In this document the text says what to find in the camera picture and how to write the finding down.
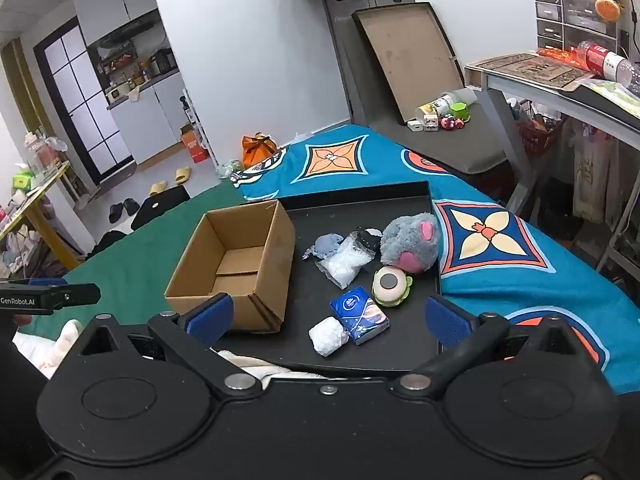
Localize black laptop bag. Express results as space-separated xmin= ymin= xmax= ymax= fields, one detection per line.
xmin=131 ymin=185 xmax=191 ymax=231

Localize yellow table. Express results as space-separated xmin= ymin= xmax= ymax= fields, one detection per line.
xmin=0 ymin=160 xmax=81 ymax=271

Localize grey metal desk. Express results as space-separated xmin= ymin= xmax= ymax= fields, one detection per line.
xmin=464 ymin=52 xmax=640 ymax=271

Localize plastic bottle with red label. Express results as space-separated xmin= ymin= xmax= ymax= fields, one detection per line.
xmin=577 ymin=40 xmax=640 ymax=96

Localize red plastic basket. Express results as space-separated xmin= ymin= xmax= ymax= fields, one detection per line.
xmin=515 ymin=100 xmax=566 ymax=158

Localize orange bag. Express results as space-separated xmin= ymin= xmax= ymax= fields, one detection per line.
xmin=242 ymin=132 xmax=277 ymax=168

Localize cream tote bag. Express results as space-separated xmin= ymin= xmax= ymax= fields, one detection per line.
xmin=570 ymin=130 xmax=613 ymax=223

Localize black stitched fabric piece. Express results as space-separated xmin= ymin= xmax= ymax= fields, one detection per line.
xmin=350 ymin=227 xmax=383 ymax=256

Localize black framed sliding door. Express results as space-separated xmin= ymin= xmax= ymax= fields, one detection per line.
xmin=34 ymin=17 xmax=136 ymax=178

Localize brown cardboard box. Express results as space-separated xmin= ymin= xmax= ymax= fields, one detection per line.
xmin=164 ymin=199 xmax=297 ymax=335

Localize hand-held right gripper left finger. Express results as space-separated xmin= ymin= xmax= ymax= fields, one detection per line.
xmin=77 ymin=292 xmax=264 ymax=402

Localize red packet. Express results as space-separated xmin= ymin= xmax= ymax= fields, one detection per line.
xmin=537 ymin=46 xmax=588 ymax=61

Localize orange carton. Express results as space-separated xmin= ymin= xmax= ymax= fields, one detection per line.
xmin=180 ymin=125 xmax=210 ymax=163

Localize glass jars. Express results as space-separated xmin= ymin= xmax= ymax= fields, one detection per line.
xmin=25 ymin=130 xmax=68 ymax=176

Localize grey plush toy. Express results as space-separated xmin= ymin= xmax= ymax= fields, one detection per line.
xmin=380 ymin=212 xmax=442 ymax=275

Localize white wall cabinet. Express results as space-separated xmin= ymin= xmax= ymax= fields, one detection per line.
xmin=70 ymin=0 xmax=158 ymax=46

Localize grey folding bed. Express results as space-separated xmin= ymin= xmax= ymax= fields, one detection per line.
xmin=327 ymin=15 xmax=521 ymax=176

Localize black cloth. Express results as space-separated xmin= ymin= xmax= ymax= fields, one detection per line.
xmin=92 ymin=230 xmax=131 ymax=256

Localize framed brown board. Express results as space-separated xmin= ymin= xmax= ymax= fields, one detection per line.
xmin=351 ymin=1 xmax=466 ymax=126

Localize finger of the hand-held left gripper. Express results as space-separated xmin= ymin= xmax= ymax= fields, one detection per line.
xmin=0 ymin=278 xmax=102 ymax=316

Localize green bed sheet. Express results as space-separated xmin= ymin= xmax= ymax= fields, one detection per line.
xmin=20 ymin=180 xmax=281 ymax=356

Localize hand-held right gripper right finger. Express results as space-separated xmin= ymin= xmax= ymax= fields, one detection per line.
xmin=394 ymin=294 xmax=590 ymax=397

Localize white kitchen counter cabinet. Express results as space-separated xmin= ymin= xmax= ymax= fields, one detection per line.
xmin=107 ymin=67 xmax=201 ymax=161

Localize brown patterned mat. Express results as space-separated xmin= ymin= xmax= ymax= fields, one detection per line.
xmin=472 ymin=52 xmax=596 ymax=92

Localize white crumpled wad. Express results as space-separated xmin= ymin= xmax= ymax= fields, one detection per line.
xmin=308 ymin=316 xmax=350 ymax=358

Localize clear bag of white stuffing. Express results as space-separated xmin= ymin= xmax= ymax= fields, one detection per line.
xmin=317 ymin=234 xmax=373 ymax=290

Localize blue tissue pack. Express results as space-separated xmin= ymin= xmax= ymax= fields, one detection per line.
xmin=329 ymin=286 xmax=391 ymax=346

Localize orange round ornament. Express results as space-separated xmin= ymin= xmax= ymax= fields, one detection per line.
xmin=595 ymin=0 xmax=622 ymax=23

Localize black tray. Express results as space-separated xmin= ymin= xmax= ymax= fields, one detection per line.
xmin=212 ymin=180 xmax=446 ymax=375

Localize blue-grey felt patch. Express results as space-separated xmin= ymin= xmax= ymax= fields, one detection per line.
xmin=302 ymin=234 xmax=343 ymax=261

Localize white rack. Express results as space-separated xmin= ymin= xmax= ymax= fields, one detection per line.
xmin=182 ymin=87 xmax=221 ymax=168

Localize grey drawer organizer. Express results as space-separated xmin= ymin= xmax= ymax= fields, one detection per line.
xmin=532 ymin=0 xmax=626 ymax=53

